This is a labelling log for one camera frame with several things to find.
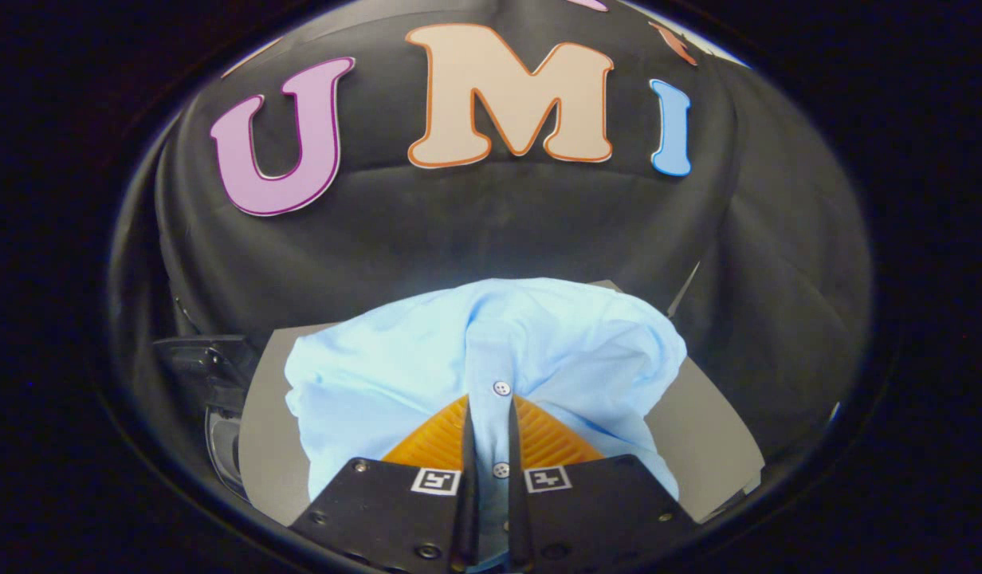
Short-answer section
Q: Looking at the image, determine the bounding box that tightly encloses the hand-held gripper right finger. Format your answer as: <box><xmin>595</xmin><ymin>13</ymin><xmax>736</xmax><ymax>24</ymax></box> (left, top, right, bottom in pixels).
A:
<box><xmin>507</xmin><ymin>395</ymin><xmax>699</xmax><ymax>574</ymax></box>

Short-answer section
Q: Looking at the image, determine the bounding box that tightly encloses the light blue shirt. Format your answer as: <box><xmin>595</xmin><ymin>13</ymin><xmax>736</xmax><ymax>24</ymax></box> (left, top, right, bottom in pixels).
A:
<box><xmin>284</xmin><ymin>277</ymin><xmax>689</xmax><ymax>559</ymax></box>

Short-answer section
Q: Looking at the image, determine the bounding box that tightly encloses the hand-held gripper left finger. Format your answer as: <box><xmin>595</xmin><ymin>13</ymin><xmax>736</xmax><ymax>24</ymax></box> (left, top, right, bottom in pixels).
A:
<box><xmin>290</xmin><ymin>395</ymin><xmax>480</xmax><ymax>574</ymax></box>

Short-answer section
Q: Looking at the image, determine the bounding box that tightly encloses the beige cabinet with grey top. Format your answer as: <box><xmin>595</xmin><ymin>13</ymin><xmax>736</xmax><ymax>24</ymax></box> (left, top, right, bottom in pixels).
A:
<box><xmin>238</xmin><ymin>279</ymin><xmax>764</xmax><ymax>527</ymax></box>

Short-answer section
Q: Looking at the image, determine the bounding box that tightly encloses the black backdrop cloth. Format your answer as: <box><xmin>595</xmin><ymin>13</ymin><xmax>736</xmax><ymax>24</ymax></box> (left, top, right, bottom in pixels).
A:
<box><xmin>108</xmin><ymin>0</ymin><xmax>873</xmax><ymax>479</ymax></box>

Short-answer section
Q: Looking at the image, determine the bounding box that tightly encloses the dark washing machine lid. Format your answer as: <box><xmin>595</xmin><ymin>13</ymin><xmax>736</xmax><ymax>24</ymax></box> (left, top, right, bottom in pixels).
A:
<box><xmin>152</xmin><ymin>335</ymin><xmax>257</xmax><ymax>409</ymax></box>

